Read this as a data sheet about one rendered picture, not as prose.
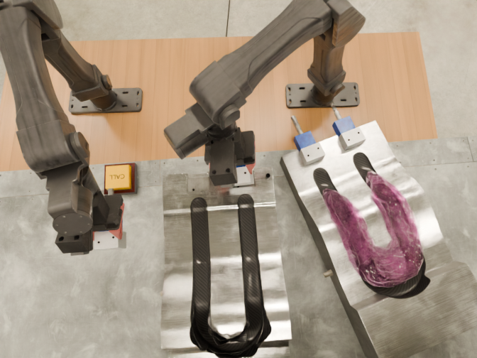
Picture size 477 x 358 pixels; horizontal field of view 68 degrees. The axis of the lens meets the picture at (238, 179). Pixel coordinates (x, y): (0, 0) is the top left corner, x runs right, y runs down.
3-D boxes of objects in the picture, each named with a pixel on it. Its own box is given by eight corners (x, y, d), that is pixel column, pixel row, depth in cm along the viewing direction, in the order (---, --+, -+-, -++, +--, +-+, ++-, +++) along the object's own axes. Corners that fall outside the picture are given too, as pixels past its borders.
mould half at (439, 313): (279, 163, 94) (283, 148, 83) (368, 128, 96) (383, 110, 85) (365, 356, 82) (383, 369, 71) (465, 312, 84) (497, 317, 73)
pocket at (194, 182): (188, 177, 88) (186, 172, 84) (209, 175, 88) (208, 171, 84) (189, 194, 87) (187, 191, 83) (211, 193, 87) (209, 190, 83)
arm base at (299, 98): (369, 92, 90) (365, 67, 92) (289, 94, 91) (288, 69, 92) (359, 106, 98) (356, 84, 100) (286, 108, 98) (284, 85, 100)
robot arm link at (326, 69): (324, 99, 90) (332, 30, 58) (306, 80, 91) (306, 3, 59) (343, 83, 89) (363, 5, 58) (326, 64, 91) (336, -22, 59)
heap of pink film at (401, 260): (314, 193, 86) (320, 185, 78) (380, 167, 87) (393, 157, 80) (362, 299, 79) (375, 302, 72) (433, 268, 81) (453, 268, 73)
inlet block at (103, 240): (103, 191, 81) (94, 187, 76) (125, 190, 81) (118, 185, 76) (103, 250, 79) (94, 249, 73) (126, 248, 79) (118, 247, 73)
